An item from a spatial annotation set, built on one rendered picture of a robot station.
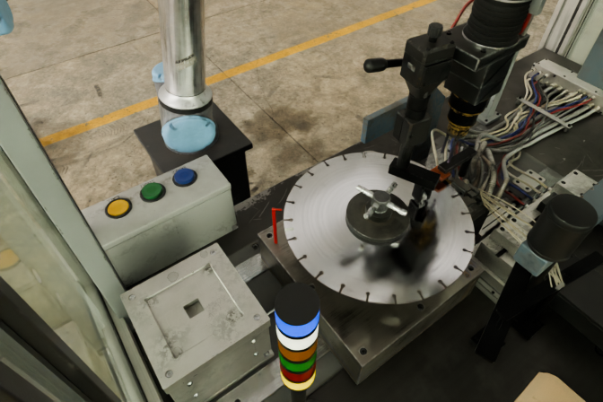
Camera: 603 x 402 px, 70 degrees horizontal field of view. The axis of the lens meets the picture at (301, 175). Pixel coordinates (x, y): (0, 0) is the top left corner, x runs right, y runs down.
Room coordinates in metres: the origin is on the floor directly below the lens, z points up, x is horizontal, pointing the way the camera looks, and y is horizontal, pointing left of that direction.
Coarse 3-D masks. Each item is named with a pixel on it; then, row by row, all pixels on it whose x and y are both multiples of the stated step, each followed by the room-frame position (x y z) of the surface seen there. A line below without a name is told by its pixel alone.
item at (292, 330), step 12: (288, 288) 0.22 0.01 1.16; (300, 288) 0.22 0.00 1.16; (312, 288) 0.22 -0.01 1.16; (276, 300) 0.20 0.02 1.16; (288, 300) 0.20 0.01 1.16; (300, 300) 0.20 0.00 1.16; (312, 300) 0.20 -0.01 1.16; (276, 312) 0.19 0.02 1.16; (288, 312) 0.19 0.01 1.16; (300, 312) 0.19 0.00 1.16; (312, 312) 0.19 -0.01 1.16; (276, 324) 0.19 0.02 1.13; (288, 324) 0.18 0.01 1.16; (300, 324) 0.18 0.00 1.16; (312, 324) 0.18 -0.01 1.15; (300, 336) 0.18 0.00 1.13
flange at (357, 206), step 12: (360, 192) 0.52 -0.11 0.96; (348, 204) 0.49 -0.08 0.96; (360, 204) 0.49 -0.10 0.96; (396, 204) 0.49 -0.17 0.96; (348, 216) 0.46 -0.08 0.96; (360, 216) 0.46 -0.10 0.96; (372, 216) 0.45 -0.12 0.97; (384, 216) 0.45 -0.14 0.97; (396, 216) 0.46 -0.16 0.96; (408, 216) 0.46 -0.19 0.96; (360, 228) 0.44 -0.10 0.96; (372, 228) 0.44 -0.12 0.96; (384, 228) 0.44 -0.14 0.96; (396, 228) 0.44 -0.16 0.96; (372, 240) 0.42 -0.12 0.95; (384, 240) 0.42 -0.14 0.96
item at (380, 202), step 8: (392, 184) 0.50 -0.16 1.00; (368, 192) 0.48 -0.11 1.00; (376, 192) 0.48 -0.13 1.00; (384, 192) 0.48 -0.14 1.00; (376, 200) 0.46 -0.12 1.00; (384, 200) 0.46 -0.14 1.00; (376, 208) 0.45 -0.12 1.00; (384, 208) 0.46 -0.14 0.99; (392, 208) 0.45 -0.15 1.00; (400, 208) 0.45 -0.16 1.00; (368, 216) 0.43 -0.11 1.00
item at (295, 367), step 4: (316, 352) 0.19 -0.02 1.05; (280, 356) 0.19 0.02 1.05; (312, 356) 0.18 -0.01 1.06; (316, 356) 0.20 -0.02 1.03; (280, 360) 0.19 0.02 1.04; (284, 360) 0.18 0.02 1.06; (308, 360) 0.18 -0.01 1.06; (312, 360) 0.19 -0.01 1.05; (284, 364) 0.18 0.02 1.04; (288, 364) 0.18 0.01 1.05; (292, 364) 0.18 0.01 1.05; (296, 364) 0.18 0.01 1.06; (300, 364) 0.18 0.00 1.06; (304, 364) 0.18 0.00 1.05; (308, 364) 0.18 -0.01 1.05; (312, 364) 0.19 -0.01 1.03; (288, 368) 0.18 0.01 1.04; (292, 368) 0.18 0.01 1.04; (296, 368) 0.18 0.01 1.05; (300, 368) 0.18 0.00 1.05; (304, 368) 0.18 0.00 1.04; (308, 368) 0.18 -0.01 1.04; (296, 372) 0.18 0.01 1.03; (300, 372) 0.18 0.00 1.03
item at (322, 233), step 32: (352, 160) 0.61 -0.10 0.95; (384, 160) 0.61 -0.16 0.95; (320, 192) 0.53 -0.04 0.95; (352, 192) 0.53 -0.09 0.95; (448, 192) 0.53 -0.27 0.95; (288, 224) 0.45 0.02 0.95; (320, 224) 0.45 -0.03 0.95; (416, 224) 0.45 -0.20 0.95; (448, 224) 0.45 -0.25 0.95; (320, 256) 0.39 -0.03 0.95; (352, 256) 0.39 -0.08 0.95; (384, 256) 0.39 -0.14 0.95; (416, 256) 0.39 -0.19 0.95; (448, 256) 0.39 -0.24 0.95; (352, 288) 0.33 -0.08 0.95; (384, 288) 0.33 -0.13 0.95; (416, 288) 0.33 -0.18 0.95
